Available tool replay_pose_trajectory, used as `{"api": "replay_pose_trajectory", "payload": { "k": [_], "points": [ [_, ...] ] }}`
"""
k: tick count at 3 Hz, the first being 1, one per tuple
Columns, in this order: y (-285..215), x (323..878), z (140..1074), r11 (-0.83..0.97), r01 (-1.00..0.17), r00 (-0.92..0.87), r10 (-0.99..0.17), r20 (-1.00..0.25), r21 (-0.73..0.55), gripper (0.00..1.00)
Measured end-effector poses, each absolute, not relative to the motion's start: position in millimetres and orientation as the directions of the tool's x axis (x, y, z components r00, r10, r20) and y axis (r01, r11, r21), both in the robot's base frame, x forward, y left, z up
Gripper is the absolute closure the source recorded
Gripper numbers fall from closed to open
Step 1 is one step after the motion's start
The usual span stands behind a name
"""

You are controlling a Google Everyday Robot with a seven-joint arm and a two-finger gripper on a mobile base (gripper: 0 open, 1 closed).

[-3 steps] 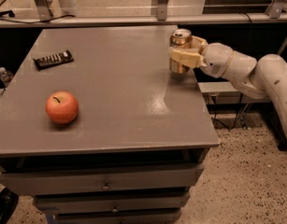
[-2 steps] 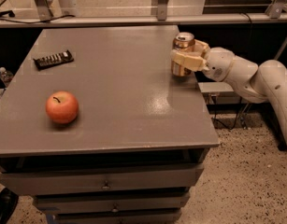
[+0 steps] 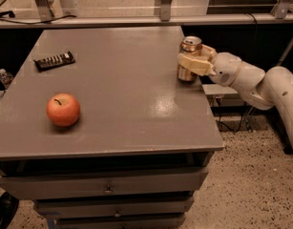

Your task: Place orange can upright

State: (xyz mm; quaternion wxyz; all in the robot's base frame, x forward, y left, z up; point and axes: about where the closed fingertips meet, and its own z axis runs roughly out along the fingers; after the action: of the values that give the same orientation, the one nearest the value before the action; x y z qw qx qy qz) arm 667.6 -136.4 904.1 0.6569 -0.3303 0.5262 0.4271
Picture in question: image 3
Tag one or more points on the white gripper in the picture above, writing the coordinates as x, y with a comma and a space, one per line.
224, 70

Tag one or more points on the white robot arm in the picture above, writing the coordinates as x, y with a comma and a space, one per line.
262, 90

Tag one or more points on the grey drawer cabinet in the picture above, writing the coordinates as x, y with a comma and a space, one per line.
140, 147

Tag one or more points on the red apple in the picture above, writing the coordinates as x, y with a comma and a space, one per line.
63, 110

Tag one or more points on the black snack bar package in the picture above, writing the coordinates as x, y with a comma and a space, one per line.
55, 61

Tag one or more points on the clear water bottle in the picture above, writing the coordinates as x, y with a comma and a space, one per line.
6, 78

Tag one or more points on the black object bottom left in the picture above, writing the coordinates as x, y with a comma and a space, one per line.
8, 208

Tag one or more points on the aluminium frame rail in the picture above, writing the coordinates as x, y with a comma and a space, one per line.
202, 20

